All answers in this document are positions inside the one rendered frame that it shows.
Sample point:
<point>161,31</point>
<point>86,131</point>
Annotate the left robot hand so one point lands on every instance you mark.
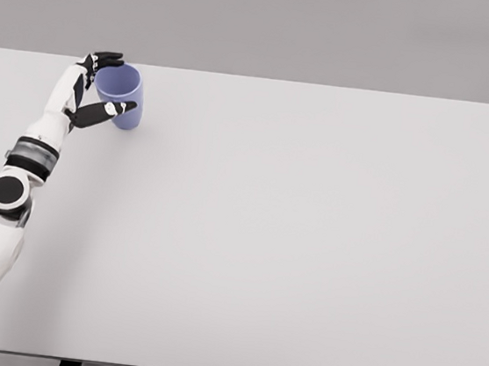
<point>62,91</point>

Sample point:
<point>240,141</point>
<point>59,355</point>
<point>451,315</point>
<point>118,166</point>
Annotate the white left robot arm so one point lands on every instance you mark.
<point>5,191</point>

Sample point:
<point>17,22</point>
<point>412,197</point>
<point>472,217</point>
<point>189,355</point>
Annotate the blue plastic cup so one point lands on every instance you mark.
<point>124,90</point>

